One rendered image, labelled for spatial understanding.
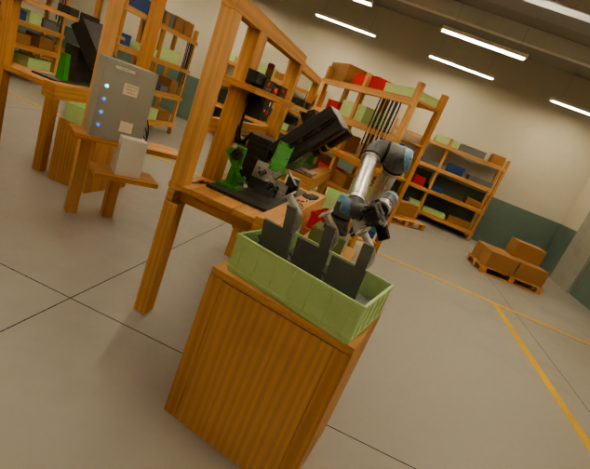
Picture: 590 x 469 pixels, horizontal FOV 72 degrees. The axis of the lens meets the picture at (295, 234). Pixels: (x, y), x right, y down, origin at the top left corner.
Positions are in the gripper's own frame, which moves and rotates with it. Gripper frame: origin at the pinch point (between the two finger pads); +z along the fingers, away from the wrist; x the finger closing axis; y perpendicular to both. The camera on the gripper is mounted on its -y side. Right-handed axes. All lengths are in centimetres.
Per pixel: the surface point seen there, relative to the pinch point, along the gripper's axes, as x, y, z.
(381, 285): -13.7, -30.6, -16.1
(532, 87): 11, -92, -1078
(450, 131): -186, -103, -1003
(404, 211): -288, -201, -746
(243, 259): -48, 11, 19
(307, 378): -34, -40, 33
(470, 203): -191, -284, -928
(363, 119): -150, 34, -412
